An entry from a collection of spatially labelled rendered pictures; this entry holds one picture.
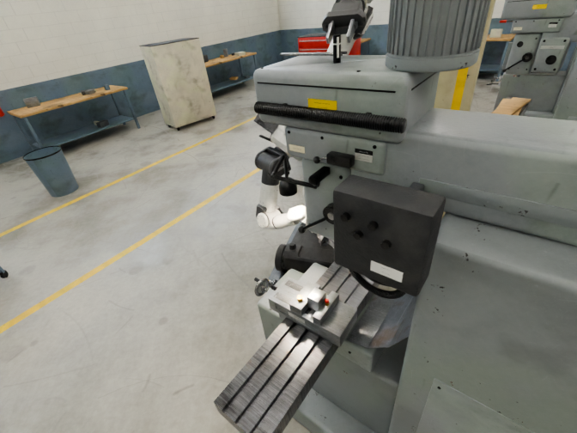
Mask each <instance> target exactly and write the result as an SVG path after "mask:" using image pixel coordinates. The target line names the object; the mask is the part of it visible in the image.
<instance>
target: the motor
mask: <svg viewBox="0 0 577 433"><path fill-rule="evenodd" d="M490 2H491V0H390V10H389V22H388V34H387V45H386V52H387V54H386V67H387V68H388V69H391V70H396V71H402V72H417V73H426V72H442V71H450V70H460V69H464V68H467V67H470V66H472V65H473V64H475V63H476V62H477V60H478V56H479V52H480V49H479V48H480V46H481V43H482V39H483V32H484V29H485V25H486V21H487V17H488V12H489V6H490Z"/></svg>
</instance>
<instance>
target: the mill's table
mask: <svg viewBox="0 0 577 433"><path fill-rule="evenodd" d="M316 284H319V285H320V286H321V290H323V291H324V292H326V294H327V295H329V294H330V293H331V292H332V291H334V292H336V293H338V294H339V301H341V302H344V303H346V304H348V305H350V306H351V307H353V308H357V318H358V317H359V315H360V313H361V311H362V310H363V309H364V308H365V306H366V305H367V303H368V301H369V300H370V298H371V297H372V295H373V293H372V292H370V291H369V290H367V289H365V288H364V287H362V286H361V284H359V283H358V282H357V281H356V279H354V277H353V276H352V275H351V273H350V271H349V269H348V268H345V267H343V266H341V265H338V264H336V263H335V261H334V262H333V263H332V264H331V266H330V267H329V268H328V269H327V270H326V271H325V273H324V274H323V275H322V276H321V277H320V278H319V280H318V281H317V282H316ZM337 348H338V346H336V345H334V344H333V343H331V342H330V341H328V340H326V339H324V338H322V337H320V336H319V335H317V334H315V333H314V332H311V331H309V330H308V329H306V328H305V327H303V326H301V325H299V324H297V323H295V322H293V321H292V320H290V319H288V318H287V317H286V318H285V319H284V320H283V321H282V323H281V324H280V325H279V326H278V327H277V329H276V330H275V331H274V332H273V333H272V334H271V335H270V336H269V337H268V338H267V340H266V341H265V342H264V343H263V344H262V346H261V347H260V348H259V349H258V350H257V352H256V353H255V354H254V355H253V356H252V358H251V359H250V360H249V361H248V362H247V363H246V365H245V366H244V367H243V368H242V369H241V370H240V372H239V373H238V374H237V375H236V376H235V377H234V378H233V380H231V382H230V383H229V384H228V385H227V386H226V387H225V389H224V390H223V391H222V392H221V393H220V395H219V396H218V397H217V398H216V399H215V401H214V404H215V406H216V409H217V411H218V412H219V413H220V414H221V415H222V416H223V417H225V419H227V421H228V422H229V423H230V424H231V425H233V427H234V428H235V429H237V430H238V431H239V432H240V433H283V431H284V429H285V428H286V426H287V425H288V423H289V421H290V420H291V418H292V417H293V416H294V414H295V413H296V411H297V410H298V408H299V407H300V405H301V403H302V401H303V400H304V399H305V398H306V396H307V394H308V393H309V391H310V390H311V388H312V387H313V385H314V383H315V382H316V380H318V378H319V376H320V375H321V373H322V371H323V370H324V368H325V366H326V365H327V363H328V362H329V361H330V360H331V358H332V356H333V355H334V353H335V352H336V350H337Z"/></svg>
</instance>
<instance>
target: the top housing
mask: <svg viewBox="0 0 577 433"><path fill-rule="evenodd" d="M439 75H440V72H426V73H417V72H402V71H396V70H391V69H388V68H387V67H386V55H343V56H341V63H339V64H334V63H333V56H330V55H328V56H297V57H294V58H290V59H287V60H284V61H282V62H278V63H275V64H271V65H268V66H265V67H261V68H259V69H257V70H255V72H254V74H253V79H254V85H255V90H256V96H257V101H262V102H269V103H277V104H283V103H288V105H292V106H299V107H315V108H321V109H322V108H323V109H330V110H338V111H345V112H352V113H372V114H375V115H380V116H381V115H382V116H384V115H385V116H390V117H391V116H392V117H395V118H396V117H398V118H399V117H400V118H403V119H404V118H406V119H407V126H406V129H405V131H404V133H402V134H401V133H396V132H394V133H393V132H390V131H389V132H388V131H378V130H377V131H376V130H371V129H364V128H360V127H353V126H347V125H334V124H328V123H322V122H316V121H311V120H310V121H309V120H304V119H291V118H285V117H280V116H279V117H278V116H272V115H266V114H259V117H260V119H261V120H262V121H263V122H265V123H271V124H276V125H286V126H292V127H297V128H303V129H308V130H314V131H324V132H329V133H335V134H340V135H346V136H352V137H361V138H367V139H373V140H378V141H383V142H389V143H400V142H401V141H403V139H404V137H405V135H406V132H407V130H409V128H411V126H413V125H414V124H415V123H416V122H417V121H418V120H419V119H420V118H421V117H422V116H423V115H425V114H426V113H427V112H428V111H429V110H430V109H431V108H434V102H435V96H436V91H437V86H438V81H439Z"/></svg>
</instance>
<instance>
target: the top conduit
mask: <svg viewBox="0 0 577 433"><path fill-rule="evenodd" d="M254 111H255V113H260V114H266V115H272V116H278V117H279V116H280V117H285V118H291V119H304V120H309V121H310V120H311V121H316V122H322V123H328V124H334V125H347V126H353V127H360V128H364V129H371V130H376V131H377V130H378V131H388V132H389V131H390V132H393V133H394V132H396V133H401V134H402V133H404V131H405V129H406V126H407V119H406V118H404V119H403V118H400V117H399V118H398V117H396V118H395V117H392V116H391V117H390V116H385V115H384V116H382V115H381V116H380V115H375V114H372V113H352V112H345V111H338V110H330V109H323V108H322V109H321V108H315V107H299V106H292V105H288V103H283V104H277V103H269V102H262V101H257V102H256V103H255V104H254Z"/></svg>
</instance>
